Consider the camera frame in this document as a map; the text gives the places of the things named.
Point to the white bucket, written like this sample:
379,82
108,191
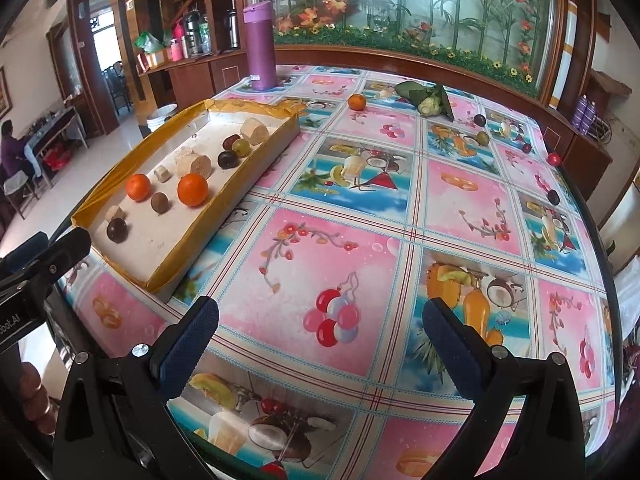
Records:
161,112

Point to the large green grape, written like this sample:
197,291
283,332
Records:
243,148

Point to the leafy green vegetable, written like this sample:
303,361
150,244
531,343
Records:
427,102

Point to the green plastic bag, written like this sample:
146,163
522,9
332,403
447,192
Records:
147,42

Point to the large orange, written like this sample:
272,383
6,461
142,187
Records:
192,190
137,187

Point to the brown longan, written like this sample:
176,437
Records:
160,203

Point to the green bottle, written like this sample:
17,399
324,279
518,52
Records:
204,35

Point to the framed wall picture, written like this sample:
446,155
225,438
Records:
3,95

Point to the painted glass wooden cabinet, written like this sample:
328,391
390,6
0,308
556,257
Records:
425,5

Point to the red cherry tomato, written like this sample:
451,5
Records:
552,159

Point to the dark purple passion fruit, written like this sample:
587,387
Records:
227,160
116,231

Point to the dark brown date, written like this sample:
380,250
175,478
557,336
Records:
553,196

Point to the fruit printed tablecloth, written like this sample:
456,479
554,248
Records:
450,195

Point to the large wooden cylinder block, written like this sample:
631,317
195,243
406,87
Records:
194,165

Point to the dark purple plum far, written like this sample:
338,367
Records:
480,120

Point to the purple thermos bottle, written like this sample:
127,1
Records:
260,50

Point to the small green grape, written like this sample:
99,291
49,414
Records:
482,138

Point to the purple spray can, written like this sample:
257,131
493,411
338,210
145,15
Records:
593,117
581,112

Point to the yellow rimmed white tray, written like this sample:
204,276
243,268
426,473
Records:
165,240

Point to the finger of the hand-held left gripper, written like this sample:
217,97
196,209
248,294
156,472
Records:
60,257
25,252

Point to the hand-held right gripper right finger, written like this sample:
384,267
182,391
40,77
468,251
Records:
450,350

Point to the person's left hand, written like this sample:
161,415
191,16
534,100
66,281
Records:
35,395

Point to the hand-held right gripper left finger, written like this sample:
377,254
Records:
192,345

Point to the small orange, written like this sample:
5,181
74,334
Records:
356,102

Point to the steel thermos flask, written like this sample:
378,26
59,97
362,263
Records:
189,30

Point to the pink bottle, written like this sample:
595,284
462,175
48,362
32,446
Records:
176,49

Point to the brown woven basket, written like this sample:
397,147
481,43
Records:
607,85

